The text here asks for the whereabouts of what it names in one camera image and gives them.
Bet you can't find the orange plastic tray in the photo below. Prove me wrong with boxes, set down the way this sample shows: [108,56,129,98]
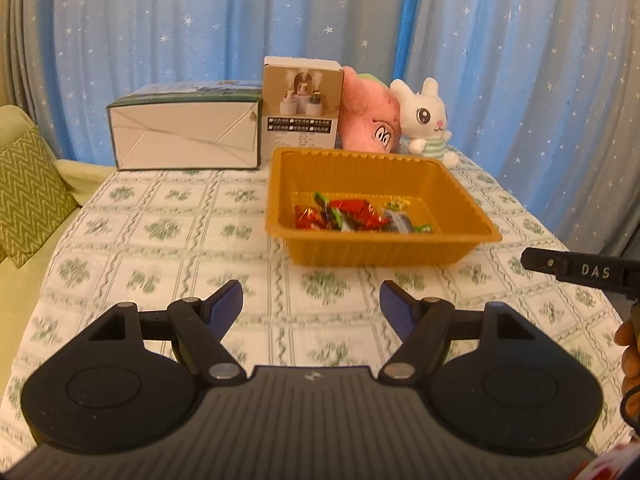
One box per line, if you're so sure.
[264,147,503,267]

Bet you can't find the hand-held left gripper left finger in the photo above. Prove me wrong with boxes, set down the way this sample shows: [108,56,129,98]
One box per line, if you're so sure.
[87,280,248,386]

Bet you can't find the beige product box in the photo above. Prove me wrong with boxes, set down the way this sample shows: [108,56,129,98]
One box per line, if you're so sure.
[262,56,346,150]

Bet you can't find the floral tablecloth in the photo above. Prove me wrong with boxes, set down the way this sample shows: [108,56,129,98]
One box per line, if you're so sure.
[0,145,631,461]

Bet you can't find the person's right hand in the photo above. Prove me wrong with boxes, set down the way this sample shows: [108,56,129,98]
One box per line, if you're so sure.
[614,305,640,396]

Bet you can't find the red white patterned clothing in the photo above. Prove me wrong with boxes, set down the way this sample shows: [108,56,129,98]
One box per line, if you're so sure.
[570,440,640,480]

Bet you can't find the white bunny plush toy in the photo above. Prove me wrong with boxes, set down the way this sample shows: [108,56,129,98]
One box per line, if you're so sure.
[390,77,460,168]

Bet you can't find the green zigzag cushion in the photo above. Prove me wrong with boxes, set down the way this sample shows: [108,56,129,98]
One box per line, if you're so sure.
[0,127,78,267]

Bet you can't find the blue star curtain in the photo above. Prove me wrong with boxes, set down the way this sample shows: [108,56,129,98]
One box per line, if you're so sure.
[0,0,640,261]

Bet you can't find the pink plush toy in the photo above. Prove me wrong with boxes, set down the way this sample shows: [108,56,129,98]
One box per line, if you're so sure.
[340,66,402,155]

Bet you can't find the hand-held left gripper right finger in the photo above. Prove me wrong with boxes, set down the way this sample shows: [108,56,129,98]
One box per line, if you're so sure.
[377,280,538,386]

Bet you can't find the white cardboard box green edges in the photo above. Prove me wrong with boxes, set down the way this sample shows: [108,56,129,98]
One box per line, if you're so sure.
[106,80,263,171]

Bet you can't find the light green sofa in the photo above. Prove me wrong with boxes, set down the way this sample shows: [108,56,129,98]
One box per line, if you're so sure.
[0,105,108,411]

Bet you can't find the large red snack packet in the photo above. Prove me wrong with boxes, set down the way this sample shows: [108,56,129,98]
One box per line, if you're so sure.
[327,199,391,232]

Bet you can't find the red foil candy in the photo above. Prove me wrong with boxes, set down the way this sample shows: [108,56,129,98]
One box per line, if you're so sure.
[292,204,331,231]

